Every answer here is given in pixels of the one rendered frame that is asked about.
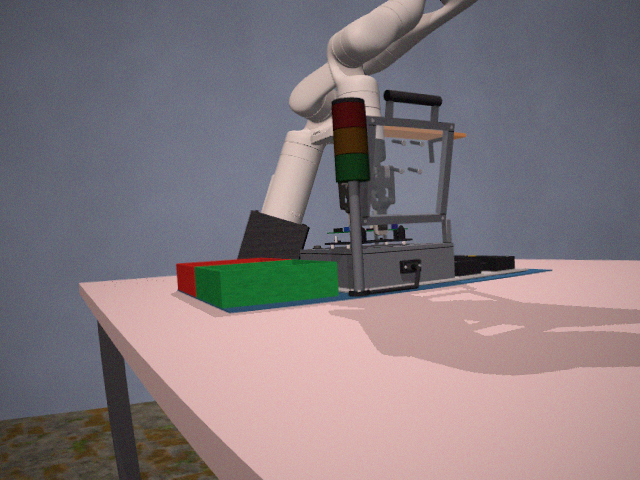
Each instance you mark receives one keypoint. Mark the red open tray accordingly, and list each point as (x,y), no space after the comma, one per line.
(186,273)

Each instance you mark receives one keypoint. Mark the green box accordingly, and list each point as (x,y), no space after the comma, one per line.
(246,284)

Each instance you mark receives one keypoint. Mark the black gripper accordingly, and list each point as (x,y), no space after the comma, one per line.
(343,193)

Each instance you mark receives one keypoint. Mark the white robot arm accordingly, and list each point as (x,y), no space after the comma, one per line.
(361,41)

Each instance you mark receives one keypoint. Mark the green circuit board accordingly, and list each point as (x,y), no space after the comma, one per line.
(347,230)

